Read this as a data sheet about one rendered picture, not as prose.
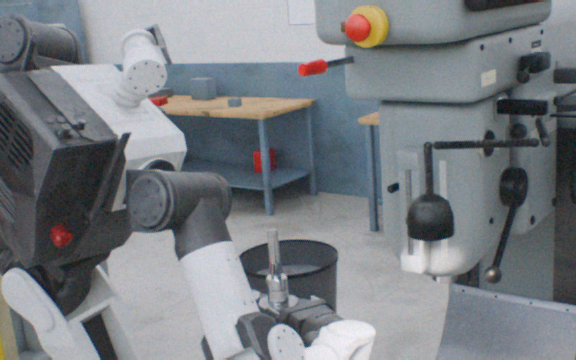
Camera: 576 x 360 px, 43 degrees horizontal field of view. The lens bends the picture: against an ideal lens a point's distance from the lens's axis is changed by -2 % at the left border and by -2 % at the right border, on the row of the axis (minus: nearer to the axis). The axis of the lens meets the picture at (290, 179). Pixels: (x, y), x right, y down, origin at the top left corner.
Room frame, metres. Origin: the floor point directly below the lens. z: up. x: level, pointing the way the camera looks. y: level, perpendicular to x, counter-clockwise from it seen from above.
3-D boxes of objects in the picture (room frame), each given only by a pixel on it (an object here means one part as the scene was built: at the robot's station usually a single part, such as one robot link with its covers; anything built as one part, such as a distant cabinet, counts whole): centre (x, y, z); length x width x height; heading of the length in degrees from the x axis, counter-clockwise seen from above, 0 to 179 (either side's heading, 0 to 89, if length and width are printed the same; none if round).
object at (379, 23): (1.09, -0.13, 1.76); 0.06 x 0.02 x 0.06; 52
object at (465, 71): (1.30, -0.30, 1.68); 0.34 x 0.24 x 0.10; 142
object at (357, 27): (1.07, -0.12, 1.76); 0.04 x 0.03 x 0.04; 52
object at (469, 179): (1.27, -0.28, 1.47); 0.21 x 0.19 x 0.32; 52
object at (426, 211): (1.07, -0.21, 1.47); 0.07 x 0.07 x 0.06
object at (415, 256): (1.18, -0.20, 1.45); 0.04 x 0.04 x 0.21; 52
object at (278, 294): (1.54, 0.05, 1.17); 0.05 x 0.05 x 0.05
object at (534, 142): (1.05, -0.30, 1.58); 0.17 x 0.01 x 0.01; 77
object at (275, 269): (1.54, 0.05, 1.26); 0.03 x 0.03 x 0.11
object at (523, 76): (1.24, -0.42, 1.66); 0.12 x 0.04 x 0.04; 142
